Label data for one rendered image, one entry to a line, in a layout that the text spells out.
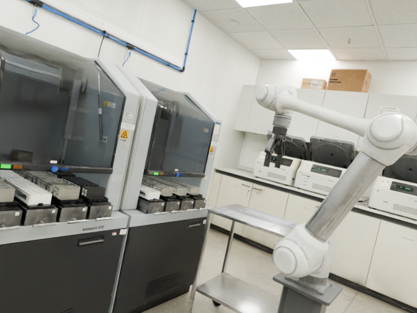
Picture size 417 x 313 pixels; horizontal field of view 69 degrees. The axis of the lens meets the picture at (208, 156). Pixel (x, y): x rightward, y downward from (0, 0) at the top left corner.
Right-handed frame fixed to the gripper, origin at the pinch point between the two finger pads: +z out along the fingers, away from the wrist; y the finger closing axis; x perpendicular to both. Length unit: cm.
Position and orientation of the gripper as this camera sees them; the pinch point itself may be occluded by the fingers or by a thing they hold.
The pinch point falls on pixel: (272, 164)
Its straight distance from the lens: 163.3
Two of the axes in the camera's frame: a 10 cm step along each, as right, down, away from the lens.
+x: -7.8, -2.0, 5.9
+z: -2.0, 9.8, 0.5
